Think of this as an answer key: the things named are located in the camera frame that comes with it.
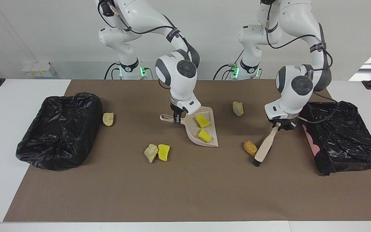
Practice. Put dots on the brown sponge lump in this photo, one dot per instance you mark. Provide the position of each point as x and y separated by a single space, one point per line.
250 147

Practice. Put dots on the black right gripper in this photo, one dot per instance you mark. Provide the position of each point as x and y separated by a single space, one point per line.
175 112

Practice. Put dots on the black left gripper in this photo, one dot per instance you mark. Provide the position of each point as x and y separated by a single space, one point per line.
283 121

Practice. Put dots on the brown table mat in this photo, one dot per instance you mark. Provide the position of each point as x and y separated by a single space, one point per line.
185 193

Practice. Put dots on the beige hand brush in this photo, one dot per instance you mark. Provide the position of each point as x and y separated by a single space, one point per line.
264 148

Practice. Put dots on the white power box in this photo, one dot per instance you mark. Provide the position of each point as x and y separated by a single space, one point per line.
39 69

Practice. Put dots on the beige plastic dustpan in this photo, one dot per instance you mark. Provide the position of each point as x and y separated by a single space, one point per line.
190 130

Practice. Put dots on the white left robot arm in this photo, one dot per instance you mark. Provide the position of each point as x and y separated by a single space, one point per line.
293 93

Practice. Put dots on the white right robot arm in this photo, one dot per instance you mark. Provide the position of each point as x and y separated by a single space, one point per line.
175 77

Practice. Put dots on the pink bin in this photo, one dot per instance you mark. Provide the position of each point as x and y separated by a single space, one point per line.
311 143

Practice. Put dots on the curved yellow sponge piece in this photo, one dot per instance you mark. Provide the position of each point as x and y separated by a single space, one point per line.
203 120

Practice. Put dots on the beige foam chunk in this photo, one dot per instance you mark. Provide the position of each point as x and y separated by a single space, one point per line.
238 108
108 119
151 152

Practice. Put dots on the yellow sponge piece green-backed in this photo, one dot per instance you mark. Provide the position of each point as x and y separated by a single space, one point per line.
204 135

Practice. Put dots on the black trash bag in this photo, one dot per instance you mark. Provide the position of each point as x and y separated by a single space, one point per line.
60 135
343 138

